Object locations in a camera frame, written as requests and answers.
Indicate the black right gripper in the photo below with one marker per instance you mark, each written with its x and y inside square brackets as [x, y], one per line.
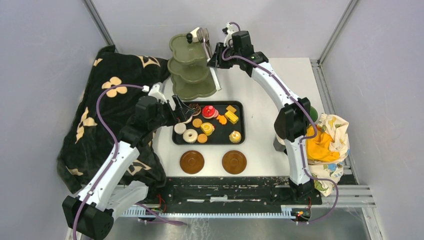
[217, 61]

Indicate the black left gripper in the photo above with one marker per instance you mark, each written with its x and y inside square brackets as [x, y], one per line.
[181, 114]

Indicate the white glazed donut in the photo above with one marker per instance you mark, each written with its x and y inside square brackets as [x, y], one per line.
[190, 136]
[188, 121]

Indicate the orange fish-shaped pastry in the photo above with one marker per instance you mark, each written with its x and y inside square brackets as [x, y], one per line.
[222, 119]

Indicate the steel tongs white handle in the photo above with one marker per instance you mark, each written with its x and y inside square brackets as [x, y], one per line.
[203, 38]

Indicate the yellow layered cake slice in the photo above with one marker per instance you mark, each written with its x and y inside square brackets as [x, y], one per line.
[232, 117]

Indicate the white cake block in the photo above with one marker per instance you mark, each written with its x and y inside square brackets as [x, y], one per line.
[193, 36]

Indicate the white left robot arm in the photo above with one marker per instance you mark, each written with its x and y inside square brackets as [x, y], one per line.
[94, 210]

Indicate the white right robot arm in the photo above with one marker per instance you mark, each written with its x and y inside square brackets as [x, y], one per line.
[293, 118]

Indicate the white round cake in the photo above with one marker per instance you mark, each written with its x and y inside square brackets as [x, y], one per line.
[180, 128]

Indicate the chocolate sprinkle donut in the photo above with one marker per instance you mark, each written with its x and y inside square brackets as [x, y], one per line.
[196, 109]

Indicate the round tan biscuit upper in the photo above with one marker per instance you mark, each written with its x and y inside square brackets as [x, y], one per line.
[197, 122]

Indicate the round tan biscuit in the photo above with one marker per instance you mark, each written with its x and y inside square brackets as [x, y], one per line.
[202, 138]
[197, 122]

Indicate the red glazed donut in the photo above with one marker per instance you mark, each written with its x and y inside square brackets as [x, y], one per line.
[209, 112]

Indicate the yellow swirl roll cake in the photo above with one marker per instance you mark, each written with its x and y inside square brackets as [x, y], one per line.
[207, 128]

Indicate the round tan biscuit lower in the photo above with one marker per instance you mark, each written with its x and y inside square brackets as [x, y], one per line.
[202, 138]

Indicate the black rectangular tray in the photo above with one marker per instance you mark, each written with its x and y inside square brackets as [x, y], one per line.
[221, 133]

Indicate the green three-tier serving stand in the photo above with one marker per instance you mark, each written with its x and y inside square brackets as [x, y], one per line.
[191, 78]

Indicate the rectangular tan cracker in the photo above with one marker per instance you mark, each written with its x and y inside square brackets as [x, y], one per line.
[231, 109]

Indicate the brown wooden coaster left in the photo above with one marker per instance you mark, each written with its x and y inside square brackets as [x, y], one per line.
[192, 162]

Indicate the brown wooden coaster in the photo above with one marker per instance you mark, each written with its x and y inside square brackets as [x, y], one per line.
[192, 162]
[234, 162]

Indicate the yellow cream cupcake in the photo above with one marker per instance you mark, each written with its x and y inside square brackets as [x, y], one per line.
[235, 137]

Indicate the brown wooden coaster right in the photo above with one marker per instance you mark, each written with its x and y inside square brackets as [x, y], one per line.
[234, 162]

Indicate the black floral plush blanket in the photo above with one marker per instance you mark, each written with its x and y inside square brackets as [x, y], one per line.
[87, 144]

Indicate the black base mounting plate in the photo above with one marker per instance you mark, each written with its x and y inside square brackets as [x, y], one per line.
[271, 189]

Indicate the grey mug white inside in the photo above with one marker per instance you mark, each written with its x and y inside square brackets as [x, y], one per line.
[279, 145]

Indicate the patterned white yellow cloth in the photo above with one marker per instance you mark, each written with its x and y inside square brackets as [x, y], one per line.
[327, 151]

